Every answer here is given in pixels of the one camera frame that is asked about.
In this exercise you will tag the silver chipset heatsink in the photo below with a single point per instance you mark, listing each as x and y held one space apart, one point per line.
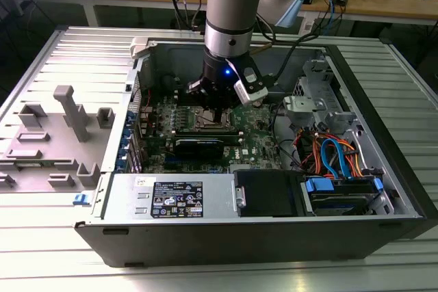
248 168

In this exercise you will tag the grey metal bracket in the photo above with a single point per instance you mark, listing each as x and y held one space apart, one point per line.
297 107

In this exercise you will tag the hard disk in blue carrier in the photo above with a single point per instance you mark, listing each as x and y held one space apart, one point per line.
342 199

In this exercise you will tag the silver power supply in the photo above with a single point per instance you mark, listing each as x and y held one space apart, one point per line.
126 196

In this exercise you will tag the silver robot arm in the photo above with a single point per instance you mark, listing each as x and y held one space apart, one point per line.
229 15

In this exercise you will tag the metal locking lever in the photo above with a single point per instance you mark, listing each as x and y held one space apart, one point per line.
207 121

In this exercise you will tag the grey parts rack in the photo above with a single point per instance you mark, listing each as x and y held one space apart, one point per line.
61 155

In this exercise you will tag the black PC case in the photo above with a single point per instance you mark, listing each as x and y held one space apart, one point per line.
205 244

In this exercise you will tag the black RAM slot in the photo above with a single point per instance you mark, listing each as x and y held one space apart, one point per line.
232 139
205 131

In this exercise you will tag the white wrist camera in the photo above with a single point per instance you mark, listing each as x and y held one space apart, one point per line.
251 95

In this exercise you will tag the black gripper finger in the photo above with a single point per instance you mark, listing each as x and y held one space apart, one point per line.
231 98
205 92

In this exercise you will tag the black disk bay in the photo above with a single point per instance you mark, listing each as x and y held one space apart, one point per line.
267 193

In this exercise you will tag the metal drive cage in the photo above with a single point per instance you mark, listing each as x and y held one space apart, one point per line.
338 117

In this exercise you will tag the green motherboard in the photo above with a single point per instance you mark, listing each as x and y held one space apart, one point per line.
253 134

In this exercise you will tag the black graphics card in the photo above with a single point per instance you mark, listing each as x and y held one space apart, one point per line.
198 148

